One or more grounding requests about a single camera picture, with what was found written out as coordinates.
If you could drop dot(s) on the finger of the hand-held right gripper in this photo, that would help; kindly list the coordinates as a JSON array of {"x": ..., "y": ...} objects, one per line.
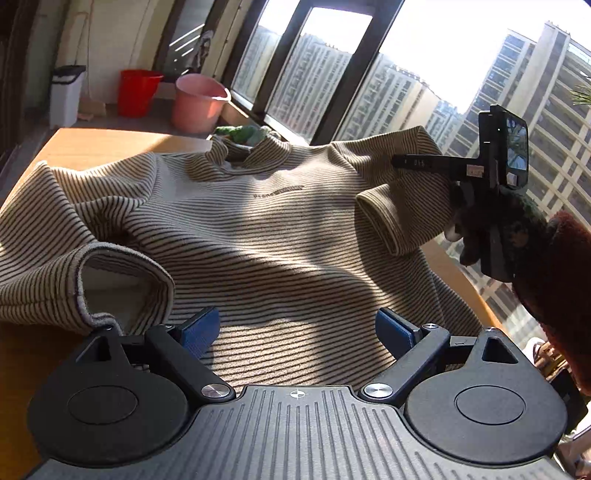
[{"x": 429, "y": 164}]

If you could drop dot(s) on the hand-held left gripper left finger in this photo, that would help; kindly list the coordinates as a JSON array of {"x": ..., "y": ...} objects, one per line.
[{"x": 201, "y": 331}]

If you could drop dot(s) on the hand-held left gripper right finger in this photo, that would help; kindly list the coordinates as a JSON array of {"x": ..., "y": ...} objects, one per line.
[{"x": 391, "y": 331}]

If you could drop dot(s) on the beige striped sweater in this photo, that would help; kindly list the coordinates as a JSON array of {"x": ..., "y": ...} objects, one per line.
[{"x": 277, "y": 230}]

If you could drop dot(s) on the person's right hand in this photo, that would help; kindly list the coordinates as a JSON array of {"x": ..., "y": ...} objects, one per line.
[{"x": 473, "y": 226}]

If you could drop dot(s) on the green plant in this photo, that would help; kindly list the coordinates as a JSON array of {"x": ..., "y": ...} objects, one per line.
[{"x": 582, "y": 95}]

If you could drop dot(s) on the black framed window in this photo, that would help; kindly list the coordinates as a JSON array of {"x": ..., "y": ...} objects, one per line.
[{"x": 360, "y": 69}]

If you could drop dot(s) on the light green plush slipper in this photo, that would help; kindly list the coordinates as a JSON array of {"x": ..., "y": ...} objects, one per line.
[{"x": 250, "y": 134}]

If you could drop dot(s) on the dark green plush slipper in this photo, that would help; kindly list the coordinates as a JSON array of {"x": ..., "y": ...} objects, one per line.
[{"x": 225, "y": 131}]

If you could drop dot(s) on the pink plastic bucket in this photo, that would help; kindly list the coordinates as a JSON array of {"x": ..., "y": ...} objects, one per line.
[{"x": 196, "y": 108}]

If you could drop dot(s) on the red plastic bucket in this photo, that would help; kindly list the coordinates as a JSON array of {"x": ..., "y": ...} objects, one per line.
[{"x": 136, "y": 94}]

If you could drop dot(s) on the broom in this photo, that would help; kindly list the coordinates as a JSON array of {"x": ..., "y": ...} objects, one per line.
[{"x": 93, "y": 107}]

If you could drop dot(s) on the grey hanging cloth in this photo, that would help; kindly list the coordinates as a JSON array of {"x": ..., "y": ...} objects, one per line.
[{"x": 204, "y": 48}]

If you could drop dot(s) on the white trash bin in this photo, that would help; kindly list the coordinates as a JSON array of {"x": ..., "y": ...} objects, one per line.
[{"x": 66, "y": 99}]

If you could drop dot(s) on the dark framed frosted window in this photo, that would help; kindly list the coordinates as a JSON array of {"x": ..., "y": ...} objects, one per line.
[{"x": 184, "y": 46}]

